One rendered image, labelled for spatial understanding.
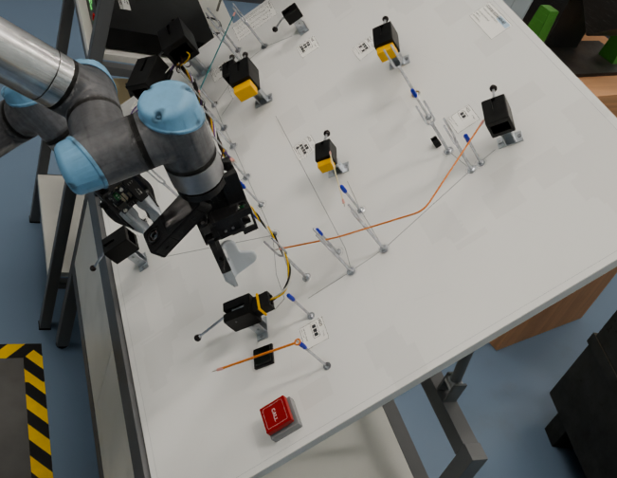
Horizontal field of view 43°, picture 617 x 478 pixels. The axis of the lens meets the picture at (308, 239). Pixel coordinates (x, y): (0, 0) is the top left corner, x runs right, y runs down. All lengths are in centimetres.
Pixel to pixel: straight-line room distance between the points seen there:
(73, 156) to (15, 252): 210
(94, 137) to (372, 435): 105
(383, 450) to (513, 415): 157
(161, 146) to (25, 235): 220
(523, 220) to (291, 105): 66
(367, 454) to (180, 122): 101
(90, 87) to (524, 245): 72
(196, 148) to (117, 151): 10
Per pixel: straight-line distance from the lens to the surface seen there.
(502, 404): 334
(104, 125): 104
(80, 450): 258
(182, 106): 100
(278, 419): 135
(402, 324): 135
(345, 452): 177
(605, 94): 395
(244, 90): 177
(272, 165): 171
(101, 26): 215
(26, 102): 130
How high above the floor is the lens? 213
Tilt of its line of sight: 37 degrees down
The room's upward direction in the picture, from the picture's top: 24 degrees clockwise
